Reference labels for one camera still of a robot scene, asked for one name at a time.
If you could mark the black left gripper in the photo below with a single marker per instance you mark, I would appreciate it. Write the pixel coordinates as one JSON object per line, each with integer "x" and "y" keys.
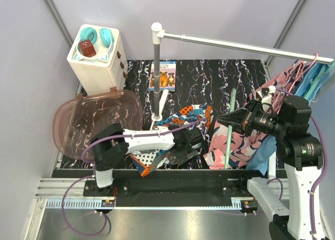
{"x": 180, "y": 157}

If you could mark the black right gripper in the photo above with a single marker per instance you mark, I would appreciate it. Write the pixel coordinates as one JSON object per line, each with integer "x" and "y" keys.
{"x": 242, "y": 119}

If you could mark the mint green hanger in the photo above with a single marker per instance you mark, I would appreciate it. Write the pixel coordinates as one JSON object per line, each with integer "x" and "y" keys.
{"x": 229, "y": 134}

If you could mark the blue orange patterned shorts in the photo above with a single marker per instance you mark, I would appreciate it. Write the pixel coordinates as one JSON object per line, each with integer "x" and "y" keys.
{"x": 189, "y": 117}

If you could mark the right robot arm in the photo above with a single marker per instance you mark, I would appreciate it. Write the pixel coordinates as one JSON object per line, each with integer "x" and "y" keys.
{"x": 304, "y": 161}

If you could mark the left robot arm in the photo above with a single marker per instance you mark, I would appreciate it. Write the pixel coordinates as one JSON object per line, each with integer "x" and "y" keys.
{"x": 113, "y": 143}

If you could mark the pink patterned shorts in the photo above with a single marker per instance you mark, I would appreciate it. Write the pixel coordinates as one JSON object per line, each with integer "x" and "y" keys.
{"x": 242, "y": 147}

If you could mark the light blue shorts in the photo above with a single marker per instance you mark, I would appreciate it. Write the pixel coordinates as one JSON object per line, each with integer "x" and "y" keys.
{"x": 260, "y": 159}

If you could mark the dog picture book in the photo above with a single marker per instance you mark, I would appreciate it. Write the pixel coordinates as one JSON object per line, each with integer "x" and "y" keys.
{"x": 167, "y": 75}

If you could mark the blue knitted garment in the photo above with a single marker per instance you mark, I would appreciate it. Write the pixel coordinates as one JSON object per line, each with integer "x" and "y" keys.
{"x": 304, "y": 85}

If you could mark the pink translucent plastic basin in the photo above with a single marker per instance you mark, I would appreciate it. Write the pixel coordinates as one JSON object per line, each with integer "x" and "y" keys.
{"x": 77, "y": 121}

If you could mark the silver clothes rack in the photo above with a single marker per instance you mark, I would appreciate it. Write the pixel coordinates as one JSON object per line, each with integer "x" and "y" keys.
{"x": 158, "y": 33}

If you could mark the white storage box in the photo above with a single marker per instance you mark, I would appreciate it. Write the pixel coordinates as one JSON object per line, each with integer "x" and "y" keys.
{"x": 100, "y": 77}

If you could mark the brown cube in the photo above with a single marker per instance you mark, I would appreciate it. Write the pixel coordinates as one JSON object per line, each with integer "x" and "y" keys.
{"x": 86, "y": 48}

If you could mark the teal cat ear headphones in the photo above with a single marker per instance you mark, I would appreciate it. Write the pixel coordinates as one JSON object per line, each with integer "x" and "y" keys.
{"x": 103, "y": 41}

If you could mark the pink wire hanger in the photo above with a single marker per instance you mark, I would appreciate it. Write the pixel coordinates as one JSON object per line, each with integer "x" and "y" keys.
{"x": 297, "y": 72}

